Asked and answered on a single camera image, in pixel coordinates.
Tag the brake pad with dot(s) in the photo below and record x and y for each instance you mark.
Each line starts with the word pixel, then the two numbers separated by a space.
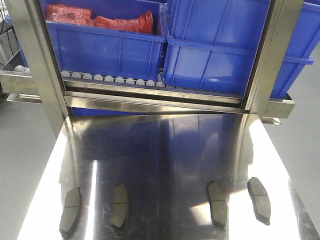
pixel 71 213
pixel 260 200
pixel 217 199
pixel 120 207

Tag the white roller conveyor track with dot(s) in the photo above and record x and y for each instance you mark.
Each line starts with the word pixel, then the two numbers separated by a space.
pixel 112 78

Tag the right blue plastic bin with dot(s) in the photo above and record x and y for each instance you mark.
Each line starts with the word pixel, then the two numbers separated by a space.
pixel 212 44

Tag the blue plastic bin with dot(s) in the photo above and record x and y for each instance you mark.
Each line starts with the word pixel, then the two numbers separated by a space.
pixel 96 50
pixel 212 44

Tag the red bubble wrap bag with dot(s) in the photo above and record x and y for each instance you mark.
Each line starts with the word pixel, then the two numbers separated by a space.
pixel 68 14

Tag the left blue plastic bin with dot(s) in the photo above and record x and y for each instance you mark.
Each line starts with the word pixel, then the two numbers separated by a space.
pixel 96 50

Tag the far right blue bin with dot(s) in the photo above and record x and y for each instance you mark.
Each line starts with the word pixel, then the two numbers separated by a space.
pixel 304 39

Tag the stainless steel rack frame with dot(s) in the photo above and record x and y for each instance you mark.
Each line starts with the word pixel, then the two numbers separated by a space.
pixel 59 94

